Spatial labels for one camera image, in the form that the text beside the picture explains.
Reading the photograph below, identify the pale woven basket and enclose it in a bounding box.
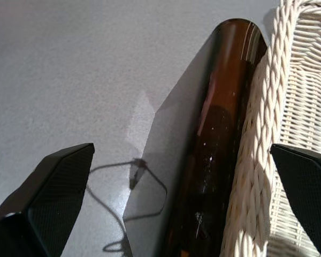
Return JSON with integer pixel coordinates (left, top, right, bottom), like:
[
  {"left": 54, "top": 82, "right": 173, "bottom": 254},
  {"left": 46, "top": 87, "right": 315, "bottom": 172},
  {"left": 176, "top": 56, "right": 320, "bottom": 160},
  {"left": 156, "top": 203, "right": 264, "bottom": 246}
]
[{"left": 221, "top": 0, "right": 321, "bottom": 257}]

